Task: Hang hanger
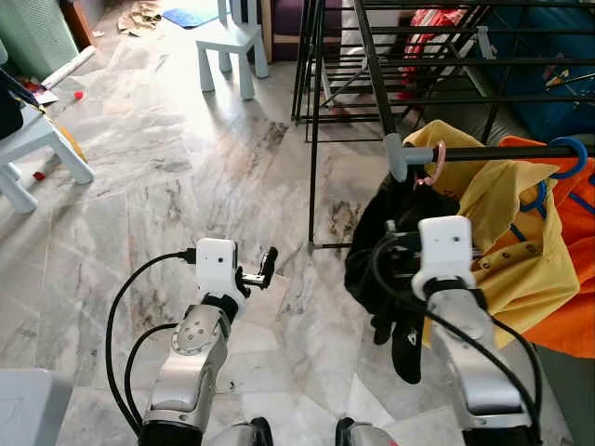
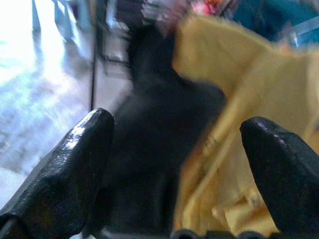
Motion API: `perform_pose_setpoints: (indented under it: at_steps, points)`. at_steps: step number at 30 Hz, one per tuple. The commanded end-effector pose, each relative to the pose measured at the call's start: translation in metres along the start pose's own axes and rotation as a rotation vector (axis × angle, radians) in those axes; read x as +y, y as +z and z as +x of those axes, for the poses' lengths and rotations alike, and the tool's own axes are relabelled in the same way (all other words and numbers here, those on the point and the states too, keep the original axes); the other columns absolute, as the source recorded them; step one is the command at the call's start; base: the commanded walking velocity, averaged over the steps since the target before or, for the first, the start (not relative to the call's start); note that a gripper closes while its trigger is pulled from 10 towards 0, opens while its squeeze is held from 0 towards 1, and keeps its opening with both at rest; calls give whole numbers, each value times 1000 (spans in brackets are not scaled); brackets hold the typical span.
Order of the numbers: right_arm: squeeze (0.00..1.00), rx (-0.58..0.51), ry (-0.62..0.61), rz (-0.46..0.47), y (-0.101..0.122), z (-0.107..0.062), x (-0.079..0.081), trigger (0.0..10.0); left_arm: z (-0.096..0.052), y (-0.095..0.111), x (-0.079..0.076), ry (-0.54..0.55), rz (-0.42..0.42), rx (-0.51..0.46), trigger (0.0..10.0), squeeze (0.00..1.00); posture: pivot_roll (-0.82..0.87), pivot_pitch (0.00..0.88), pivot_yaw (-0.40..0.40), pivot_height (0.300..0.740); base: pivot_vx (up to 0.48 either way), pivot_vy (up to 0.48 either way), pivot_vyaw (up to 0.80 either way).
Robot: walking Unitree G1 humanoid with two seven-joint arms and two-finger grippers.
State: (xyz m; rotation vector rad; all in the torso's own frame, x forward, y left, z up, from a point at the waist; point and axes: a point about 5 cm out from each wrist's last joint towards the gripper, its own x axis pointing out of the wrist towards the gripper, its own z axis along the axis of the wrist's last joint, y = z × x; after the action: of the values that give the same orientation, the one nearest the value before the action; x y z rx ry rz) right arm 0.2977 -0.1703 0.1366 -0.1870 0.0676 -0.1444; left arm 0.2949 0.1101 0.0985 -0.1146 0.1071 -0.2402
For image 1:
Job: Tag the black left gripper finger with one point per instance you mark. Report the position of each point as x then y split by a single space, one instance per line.
271 265

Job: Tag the black garment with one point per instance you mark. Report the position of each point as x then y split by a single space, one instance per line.
367 260

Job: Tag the blue plastic hanger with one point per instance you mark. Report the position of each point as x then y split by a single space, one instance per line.
581 203
542 197

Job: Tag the yellow polo shirt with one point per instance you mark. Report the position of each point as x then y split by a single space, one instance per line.
502 251

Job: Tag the robot left leg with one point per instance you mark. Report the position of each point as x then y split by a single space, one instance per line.
246 434

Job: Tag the robot leg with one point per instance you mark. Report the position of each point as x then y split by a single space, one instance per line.
246 434
358 434

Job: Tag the orange shirt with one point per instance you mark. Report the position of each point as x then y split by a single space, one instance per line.
572 279

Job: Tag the robot right leg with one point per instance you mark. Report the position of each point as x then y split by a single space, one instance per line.
358 434

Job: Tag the black metal clothes rack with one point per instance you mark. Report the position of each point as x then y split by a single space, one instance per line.
372 56

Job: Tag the red cloth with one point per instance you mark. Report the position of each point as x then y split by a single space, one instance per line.
432 37

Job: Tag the blue fabric bag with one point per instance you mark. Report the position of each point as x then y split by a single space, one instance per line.
539 74

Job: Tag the blue floor mat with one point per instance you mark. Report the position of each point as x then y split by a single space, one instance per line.
191 17

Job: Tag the white rolled paper tube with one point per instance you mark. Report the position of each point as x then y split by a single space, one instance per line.
70 67

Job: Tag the brown crumpled paper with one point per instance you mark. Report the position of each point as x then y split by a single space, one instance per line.
139 17

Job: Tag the pale green air cooler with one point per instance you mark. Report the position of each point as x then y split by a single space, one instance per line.
33 37

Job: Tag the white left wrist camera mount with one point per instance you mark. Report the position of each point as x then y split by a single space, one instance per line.
216 265

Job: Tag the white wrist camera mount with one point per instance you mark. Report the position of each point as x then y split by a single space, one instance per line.
444 246
216 265

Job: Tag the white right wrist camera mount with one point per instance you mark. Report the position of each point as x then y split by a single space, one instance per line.
444 246

